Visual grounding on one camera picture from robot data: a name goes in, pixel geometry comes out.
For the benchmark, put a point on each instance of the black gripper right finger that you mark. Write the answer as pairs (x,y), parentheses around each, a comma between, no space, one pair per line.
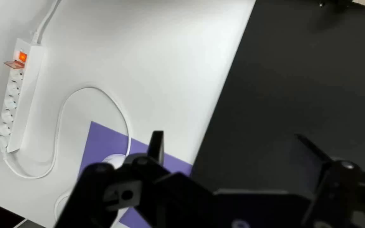
(347,190)

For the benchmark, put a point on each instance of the purple mat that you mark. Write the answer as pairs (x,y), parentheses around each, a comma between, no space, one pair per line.
(106,144)

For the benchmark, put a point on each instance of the white power strip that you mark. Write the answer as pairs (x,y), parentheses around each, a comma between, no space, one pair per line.
(18,93)

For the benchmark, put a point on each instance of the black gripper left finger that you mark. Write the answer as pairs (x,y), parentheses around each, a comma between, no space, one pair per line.
(106,190)

